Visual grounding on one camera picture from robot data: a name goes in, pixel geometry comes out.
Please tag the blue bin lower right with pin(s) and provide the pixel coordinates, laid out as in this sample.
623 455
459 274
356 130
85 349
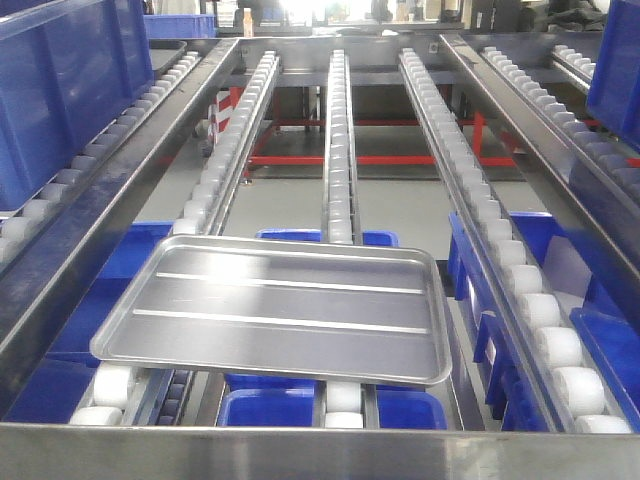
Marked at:
611 341

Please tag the steel divider rail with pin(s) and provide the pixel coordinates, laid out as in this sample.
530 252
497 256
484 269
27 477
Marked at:
601 220
45 283

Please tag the left steel divider rail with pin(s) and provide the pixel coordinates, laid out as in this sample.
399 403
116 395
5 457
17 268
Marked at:
45 283

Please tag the dark tray far left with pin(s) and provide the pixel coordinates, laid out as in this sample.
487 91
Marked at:
164 53

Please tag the far left roller track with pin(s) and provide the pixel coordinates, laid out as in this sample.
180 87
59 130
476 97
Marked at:
18 229

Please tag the blue bin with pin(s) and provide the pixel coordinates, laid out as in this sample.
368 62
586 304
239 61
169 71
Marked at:
68 68
270 407
611 341
53 392
613 98

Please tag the blue bin upper right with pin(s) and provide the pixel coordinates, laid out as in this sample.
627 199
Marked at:
613 98

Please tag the blue bin lower left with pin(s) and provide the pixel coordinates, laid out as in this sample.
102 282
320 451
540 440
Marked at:
53 392

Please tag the centre white roller track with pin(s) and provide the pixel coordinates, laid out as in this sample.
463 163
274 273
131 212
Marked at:
343 400

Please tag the blue bin upper left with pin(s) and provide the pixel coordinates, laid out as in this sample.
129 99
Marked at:
68 68

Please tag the right steel divider rail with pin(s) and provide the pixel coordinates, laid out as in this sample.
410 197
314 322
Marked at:
601 220

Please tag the far right roller track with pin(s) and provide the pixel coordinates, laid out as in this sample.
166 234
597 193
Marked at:
604 153

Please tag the blue bin lower centre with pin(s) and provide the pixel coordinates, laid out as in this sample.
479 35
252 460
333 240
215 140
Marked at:
270 407

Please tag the right white roller track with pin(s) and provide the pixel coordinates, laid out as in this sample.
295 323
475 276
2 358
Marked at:
541 376

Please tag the red floor frame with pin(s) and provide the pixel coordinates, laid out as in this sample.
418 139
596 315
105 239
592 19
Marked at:
476 122

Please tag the white roller track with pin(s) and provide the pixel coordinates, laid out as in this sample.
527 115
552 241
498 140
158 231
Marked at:
343 400
131 395
541 376

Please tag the left white roller track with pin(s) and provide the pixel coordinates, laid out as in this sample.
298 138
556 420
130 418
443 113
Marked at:
131 395

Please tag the small ribbed silver tray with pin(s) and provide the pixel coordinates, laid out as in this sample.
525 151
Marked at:
179 309

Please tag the steel front rail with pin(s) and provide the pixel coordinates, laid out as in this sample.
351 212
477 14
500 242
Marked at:
32 451

